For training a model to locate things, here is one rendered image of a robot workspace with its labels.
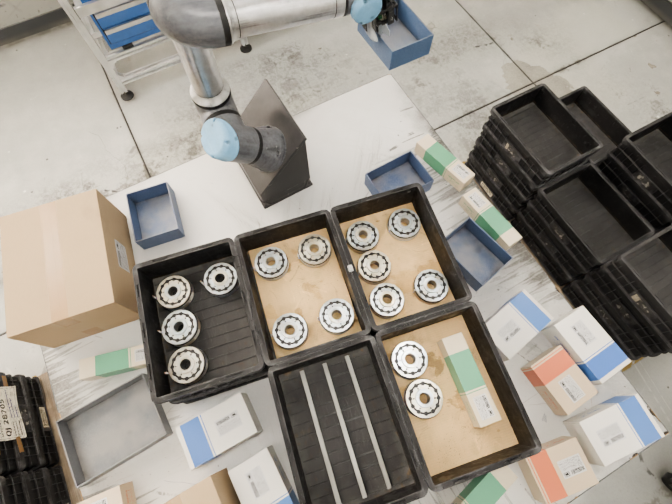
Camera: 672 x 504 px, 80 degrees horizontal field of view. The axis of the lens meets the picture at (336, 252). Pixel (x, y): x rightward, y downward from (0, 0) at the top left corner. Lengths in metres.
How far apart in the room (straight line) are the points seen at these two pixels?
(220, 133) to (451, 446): 1.07
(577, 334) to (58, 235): 1.61
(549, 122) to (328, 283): 1.39
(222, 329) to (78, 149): 1.93
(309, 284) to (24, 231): 0.89
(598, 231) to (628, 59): 1.65
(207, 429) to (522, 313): 0.99
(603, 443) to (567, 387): 0.16
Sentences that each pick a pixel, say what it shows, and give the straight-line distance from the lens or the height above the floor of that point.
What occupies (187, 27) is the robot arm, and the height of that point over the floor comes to 1.46.
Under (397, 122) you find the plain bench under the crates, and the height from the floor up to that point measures 0.70.
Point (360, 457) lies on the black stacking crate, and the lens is 1.20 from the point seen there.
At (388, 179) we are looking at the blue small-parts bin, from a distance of 1.56.
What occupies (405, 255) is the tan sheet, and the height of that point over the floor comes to 0.83.
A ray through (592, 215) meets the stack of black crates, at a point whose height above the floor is 0.38.
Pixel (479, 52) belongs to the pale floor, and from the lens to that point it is 3.15.
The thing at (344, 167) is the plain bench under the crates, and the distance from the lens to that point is 1.59.
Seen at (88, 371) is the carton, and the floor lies 0.76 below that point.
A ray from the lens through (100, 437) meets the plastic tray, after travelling 1.51.
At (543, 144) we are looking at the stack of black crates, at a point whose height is 0.49.
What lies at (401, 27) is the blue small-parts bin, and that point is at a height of 1.07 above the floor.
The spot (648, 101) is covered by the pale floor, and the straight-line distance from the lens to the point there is 3.34.
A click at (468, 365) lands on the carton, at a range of 1.19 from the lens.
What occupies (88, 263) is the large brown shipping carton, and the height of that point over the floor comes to 0.90.
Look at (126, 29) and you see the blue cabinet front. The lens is 2.82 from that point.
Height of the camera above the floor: 2.03
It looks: 69 degrees down
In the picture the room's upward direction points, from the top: 1 degrees counter-clockwise
